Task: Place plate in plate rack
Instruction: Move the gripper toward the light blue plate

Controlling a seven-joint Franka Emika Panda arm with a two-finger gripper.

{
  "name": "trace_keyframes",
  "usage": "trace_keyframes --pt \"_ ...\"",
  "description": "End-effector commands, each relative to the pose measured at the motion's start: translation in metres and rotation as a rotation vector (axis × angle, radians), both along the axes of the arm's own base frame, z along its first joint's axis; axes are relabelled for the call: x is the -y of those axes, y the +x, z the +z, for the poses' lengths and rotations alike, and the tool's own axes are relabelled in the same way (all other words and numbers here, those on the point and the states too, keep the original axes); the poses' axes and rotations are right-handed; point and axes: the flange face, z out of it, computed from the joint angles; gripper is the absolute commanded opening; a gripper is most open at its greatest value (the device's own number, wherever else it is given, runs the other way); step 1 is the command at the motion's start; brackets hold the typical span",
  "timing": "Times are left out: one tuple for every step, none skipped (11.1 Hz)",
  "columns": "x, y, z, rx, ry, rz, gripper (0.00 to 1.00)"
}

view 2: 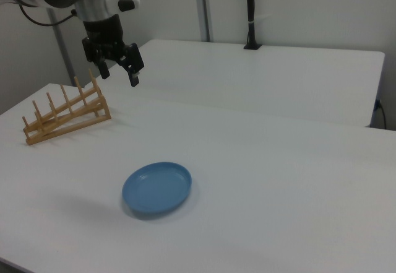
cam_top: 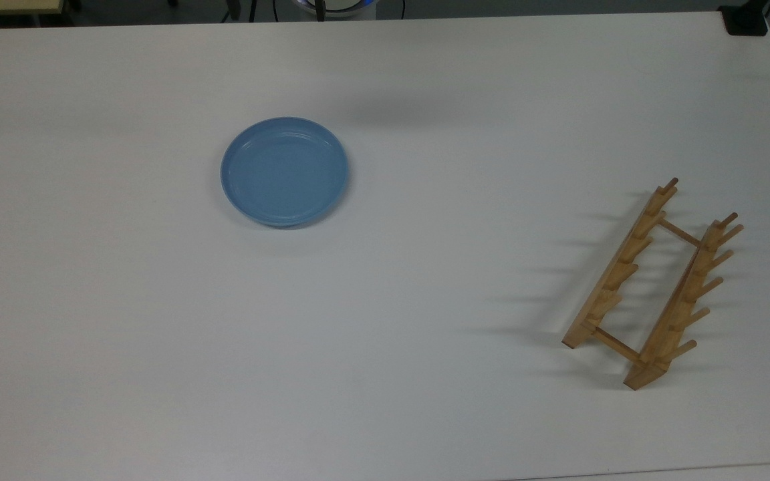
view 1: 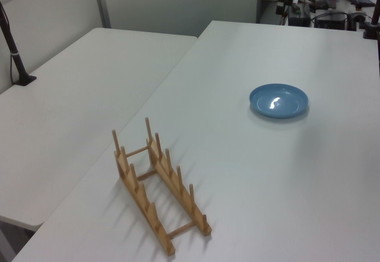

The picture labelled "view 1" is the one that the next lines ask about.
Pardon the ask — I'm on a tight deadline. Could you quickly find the blue plastic plate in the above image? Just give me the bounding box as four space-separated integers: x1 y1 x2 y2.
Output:
248 83 310 119

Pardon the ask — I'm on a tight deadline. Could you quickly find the wooden plate rack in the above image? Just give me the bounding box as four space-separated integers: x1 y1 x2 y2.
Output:
112 116 213 257

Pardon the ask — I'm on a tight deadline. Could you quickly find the dark desktop device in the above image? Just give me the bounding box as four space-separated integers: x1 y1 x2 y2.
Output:
289 4 311 27

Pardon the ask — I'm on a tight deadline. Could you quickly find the black computer box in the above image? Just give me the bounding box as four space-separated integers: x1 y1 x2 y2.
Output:
314 12 349 30

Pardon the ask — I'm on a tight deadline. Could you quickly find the black clamped pole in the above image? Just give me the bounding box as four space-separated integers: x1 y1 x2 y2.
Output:
362 0 380 40

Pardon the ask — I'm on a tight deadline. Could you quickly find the grey partition corner post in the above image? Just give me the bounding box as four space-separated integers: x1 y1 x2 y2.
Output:
91 0 112 30

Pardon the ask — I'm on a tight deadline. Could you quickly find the black camera stand pole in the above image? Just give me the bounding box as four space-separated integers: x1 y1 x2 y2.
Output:
0 0 38 87

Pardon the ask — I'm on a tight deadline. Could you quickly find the thin grey stand cable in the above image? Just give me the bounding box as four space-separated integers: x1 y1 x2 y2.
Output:
8 54 16 85

